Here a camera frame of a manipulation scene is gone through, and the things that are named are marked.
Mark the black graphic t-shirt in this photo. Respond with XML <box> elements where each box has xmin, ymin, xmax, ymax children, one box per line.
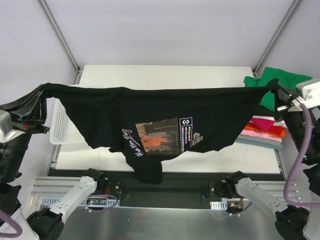
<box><xmin>42</xmin><ymin>83</ymin><xmax>277</xmax><ymax>184</ymax></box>

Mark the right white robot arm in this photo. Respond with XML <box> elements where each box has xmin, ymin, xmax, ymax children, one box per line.
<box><xmin>214</xmin><ymin>78</ymin><xmax>320</xmax><ymax>240</ymax></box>

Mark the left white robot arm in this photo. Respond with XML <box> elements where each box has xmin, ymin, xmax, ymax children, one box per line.
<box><xmin>0</xmin><ymin>83</ymin><xmax>106</xmax><ymax>240</ymax></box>

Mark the green folded t-shirt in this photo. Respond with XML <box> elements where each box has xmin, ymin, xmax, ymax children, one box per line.
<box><xmin>243</xmin><ymin>67</ymin><xmax>312</xmax><ymax>112</ymax></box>

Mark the orange folded t-shirt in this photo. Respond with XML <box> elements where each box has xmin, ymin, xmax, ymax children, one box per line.
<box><xmin>241</xmin><ymin>127</ymin><xmax>286</xmax><ymax>139</ymax></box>

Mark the white folded t-shirt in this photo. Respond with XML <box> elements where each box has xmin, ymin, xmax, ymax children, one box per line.
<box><xmin>252</xmin><ymin>115</ymin><xmax>276</xmax><ymax>122</ymax></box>

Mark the white plastic basket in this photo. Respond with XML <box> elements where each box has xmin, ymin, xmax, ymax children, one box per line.
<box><xmin>49</xmin><ymin>83</ymin><xmax>106</xmax><ymax>145</ymax></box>

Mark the magenta folded t-shirt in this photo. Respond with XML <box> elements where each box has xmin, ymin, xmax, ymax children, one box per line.
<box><xmin>250</xmin><ymin>118</ymin><xmax>275</xmax><ymax>132</ymax></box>

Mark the light blue folded t-shirt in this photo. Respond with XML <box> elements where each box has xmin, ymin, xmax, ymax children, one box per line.
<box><xmin>234</xmin><ymin>138</ymin><xmax>284</xmax><ymax>150</ymax></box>

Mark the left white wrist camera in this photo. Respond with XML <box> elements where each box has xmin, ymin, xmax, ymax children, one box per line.
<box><xmin>0</xmin><ymin>109</ymin><xmax>24</xmax><ymax>144</ymax></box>

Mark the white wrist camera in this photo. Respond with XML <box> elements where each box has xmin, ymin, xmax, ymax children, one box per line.
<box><xmin>0</xmin><ymin>109</ymin><xmax>24</xmax><ymax>144</ymax></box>
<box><xmin>296</xmin><ymin>78</ymin><xmax>320</xmax><ymax>109</ymax></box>

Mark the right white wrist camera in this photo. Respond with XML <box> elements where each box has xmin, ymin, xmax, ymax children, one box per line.
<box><xmin>296</xmin><ymin>78</ymin><xmax>320</xmax><ymax>109</ymax></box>

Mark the aluminium rail frame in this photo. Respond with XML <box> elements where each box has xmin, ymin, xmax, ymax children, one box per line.
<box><xmin>31</xmin><ymin>149</ymin><xmax>301</xmax><ymax>201</ymax></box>

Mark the left aluminium corner post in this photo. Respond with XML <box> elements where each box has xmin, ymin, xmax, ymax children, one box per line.
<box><xmin>37</xmin><ymin>0</ymin><xmax>83</xmax><ymax>84</ymax></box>

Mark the aluminium corner post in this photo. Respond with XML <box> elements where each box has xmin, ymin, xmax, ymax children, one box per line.
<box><xmin>252</xmin><ymin>0</ymin><xmax>303</xmax><ymax>78</ymax></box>
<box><xmin>37</xmin><ymin>0</ymin><xmax>83</xmax><ymax>84</ymax></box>

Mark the right aluminium corner post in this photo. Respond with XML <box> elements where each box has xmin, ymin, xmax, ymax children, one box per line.
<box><xmin>252</xmin><ymin>0</ymin><xmax>303</xmax><ymax>78</ymax></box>

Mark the left slotted cable duct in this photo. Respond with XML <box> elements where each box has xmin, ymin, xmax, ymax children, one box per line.
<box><xmin>41</xmin><ymin>196</ymin><xmax>121</xmax><ymax>208</ymax></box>

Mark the slotted cable duct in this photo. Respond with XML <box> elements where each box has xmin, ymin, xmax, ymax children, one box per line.
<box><xmin>41</xmin><ymin>196</ymin><xmax>121</xmax><ymax>208</ymax></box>
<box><xmin>210</xmin><ymin>200</ymin><xmax>228</xmax><ymax>211</ymax></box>

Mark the right slotted cable duct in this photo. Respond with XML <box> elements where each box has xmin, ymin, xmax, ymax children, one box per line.
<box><xmin>210</xmin><ymin>200</ymin><xmax>228</xmax><ymax>211</ymax></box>

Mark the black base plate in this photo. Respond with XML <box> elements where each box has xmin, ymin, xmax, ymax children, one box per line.
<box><xmin>76</xmin><ymin>169</ymin><xmax>255</xmax><ymax>210</ymax></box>

